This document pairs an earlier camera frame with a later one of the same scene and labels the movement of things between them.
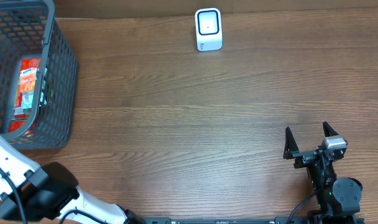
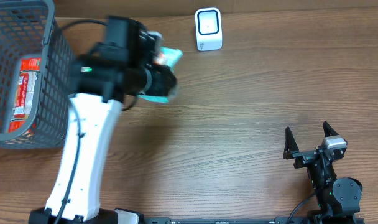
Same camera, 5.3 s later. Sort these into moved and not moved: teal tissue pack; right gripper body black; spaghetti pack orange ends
Moved: teal tissue pack
Not moved: right gripper body black; spaghetti pack orange ends
